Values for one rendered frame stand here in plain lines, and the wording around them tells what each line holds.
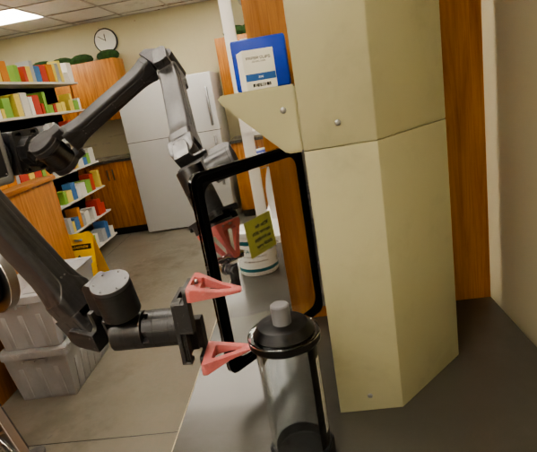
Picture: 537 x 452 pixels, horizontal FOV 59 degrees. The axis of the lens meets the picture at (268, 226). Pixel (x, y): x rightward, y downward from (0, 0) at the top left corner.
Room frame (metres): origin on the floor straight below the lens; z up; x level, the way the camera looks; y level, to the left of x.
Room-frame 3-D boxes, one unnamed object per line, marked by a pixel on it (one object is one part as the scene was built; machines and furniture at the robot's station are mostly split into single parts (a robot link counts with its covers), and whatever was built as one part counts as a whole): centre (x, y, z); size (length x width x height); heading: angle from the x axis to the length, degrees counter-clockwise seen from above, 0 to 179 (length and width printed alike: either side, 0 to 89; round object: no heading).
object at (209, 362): (0.65, 0.10, 1.16); 0.09 x 0.07 x 0.07; 84
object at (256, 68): (0.80, -0.02, 1.54); 0.05 x 0.05 x 0.06; 10
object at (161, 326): (0.65, 0.17, 1.19); 0.07 x 0.07 x 0.10; 84
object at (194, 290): (0.65, 0.10, 1.23); 0.09 x 0.07 x 0.07; 84
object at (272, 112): (0.88, -0.03, 1.46); 0.32 x 0.11 x 0.10; 174
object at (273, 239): (0.92, 0.01, 1.19); 0.30 x 0.01 x 0.40; 135
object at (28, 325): (2.70, 1.40, 0.49); 0.60 x 0.42 x 0.33; 174
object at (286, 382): (0.63, 0.00, 1.06); 0.11 x 0.11 x 0.21
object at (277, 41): (0.96, -0.04, 1.56); 0.10 x 0.10 x 0.09; 84
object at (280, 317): (0.63, 0.00, 1.18); 0.09 x 0.09 x 0.07
